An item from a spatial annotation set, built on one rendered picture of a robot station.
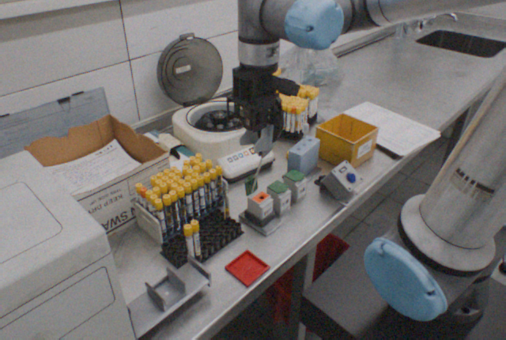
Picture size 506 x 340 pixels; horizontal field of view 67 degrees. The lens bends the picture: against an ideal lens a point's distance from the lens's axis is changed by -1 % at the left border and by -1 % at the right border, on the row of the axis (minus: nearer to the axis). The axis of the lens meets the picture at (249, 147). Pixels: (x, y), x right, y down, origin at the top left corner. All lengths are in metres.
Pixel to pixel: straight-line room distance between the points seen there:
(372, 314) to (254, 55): 0.48
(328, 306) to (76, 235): 0.42
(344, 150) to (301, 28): 0.61
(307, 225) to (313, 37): 0.51
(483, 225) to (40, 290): 0.51
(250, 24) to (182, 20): 0.66
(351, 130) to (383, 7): 0.66
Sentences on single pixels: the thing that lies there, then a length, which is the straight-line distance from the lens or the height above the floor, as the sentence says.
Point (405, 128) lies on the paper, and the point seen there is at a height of 0.89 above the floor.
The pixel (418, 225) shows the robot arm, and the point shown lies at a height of 1.19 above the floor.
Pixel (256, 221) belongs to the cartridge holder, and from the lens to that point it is 0.92.
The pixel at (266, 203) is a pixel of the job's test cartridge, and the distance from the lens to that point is 0.89.
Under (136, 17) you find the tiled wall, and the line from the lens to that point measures 1.21.
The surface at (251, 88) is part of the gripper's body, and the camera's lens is 0.70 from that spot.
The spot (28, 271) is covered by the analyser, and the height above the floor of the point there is 1.17.
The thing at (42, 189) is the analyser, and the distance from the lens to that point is 0.64.
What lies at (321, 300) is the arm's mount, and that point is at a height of 0.95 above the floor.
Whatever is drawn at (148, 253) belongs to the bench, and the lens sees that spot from 0.91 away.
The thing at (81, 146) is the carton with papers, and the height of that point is 0.96.
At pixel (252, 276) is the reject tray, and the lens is 0.84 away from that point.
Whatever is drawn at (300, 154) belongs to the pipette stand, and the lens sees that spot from 1.01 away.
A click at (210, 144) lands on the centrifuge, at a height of 0.98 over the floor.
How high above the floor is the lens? 1.52
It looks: 32 degrees down
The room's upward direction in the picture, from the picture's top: straight up
